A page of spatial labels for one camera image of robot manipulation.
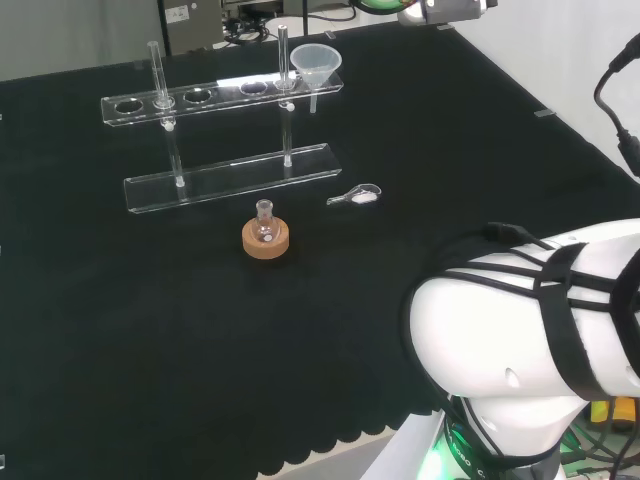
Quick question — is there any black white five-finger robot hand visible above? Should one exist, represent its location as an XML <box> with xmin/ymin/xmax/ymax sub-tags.
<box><xmin>355</xmin><ymin>0</ymin><xmax>501</xmax><ymax>26</ymax></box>

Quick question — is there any clear plastic funnel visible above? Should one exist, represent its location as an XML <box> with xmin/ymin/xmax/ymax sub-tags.
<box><xmin>290</xmin><ymin>43</ymin><xmax>344</xmax><ymax>115</ymax></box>

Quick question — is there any glass weighing funnel with powder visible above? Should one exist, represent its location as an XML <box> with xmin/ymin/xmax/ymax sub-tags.
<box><xmin>326</xmin><ymin>183</ymin><xmax>382</xmax><ymax>207</ymax></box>

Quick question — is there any clear acrylic funnel stand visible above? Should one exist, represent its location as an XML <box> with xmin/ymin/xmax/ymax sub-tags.
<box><xmin>100</xmin><ymin>24</ymin><xmax>346</xmax><ymax>216</ymax></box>

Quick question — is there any grey metal cabinet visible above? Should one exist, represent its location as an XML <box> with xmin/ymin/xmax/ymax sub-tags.
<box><xmin>158</xmin><ymin>0</ymin><xmax>224</xmax><ymax>57</ymax></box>

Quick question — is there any small glass round-bottom flask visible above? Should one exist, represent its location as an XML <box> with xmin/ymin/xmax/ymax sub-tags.
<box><xmin>253</xmin><ymin>198</ymin><xmax>278</xmax><ymax>245</ymax></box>

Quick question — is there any black bench cloth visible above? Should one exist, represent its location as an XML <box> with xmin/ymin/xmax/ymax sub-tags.
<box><xmin>0</xmin><ymin>22</ymin><xmax>640</xmax><ymax>479</ymax></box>

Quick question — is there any yellow stop button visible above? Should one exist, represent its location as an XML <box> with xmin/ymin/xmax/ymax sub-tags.
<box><xmin>589</xmin><ymin>396</ymin><xmax>640</xmax><ymax>433</ymax></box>

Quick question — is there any tangle of black cables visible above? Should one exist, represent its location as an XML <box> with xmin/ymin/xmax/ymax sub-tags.
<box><xmin>222</xmin><ymin>14</ymin><xmax>281</xmax><ymax>47</ymax></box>

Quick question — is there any thick black cable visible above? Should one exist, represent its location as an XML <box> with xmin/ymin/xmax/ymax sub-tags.
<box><xmin>593</xmin><ymin>34</ymin><xmax>640</xmax><ymax>177</ymax></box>

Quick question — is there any round cork ring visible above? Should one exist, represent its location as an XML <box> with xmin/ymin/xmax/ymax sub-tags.
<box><xmin>241</xmin><ymin>218</ymin><xmax>291</xmax><ymax>261</ymax></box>

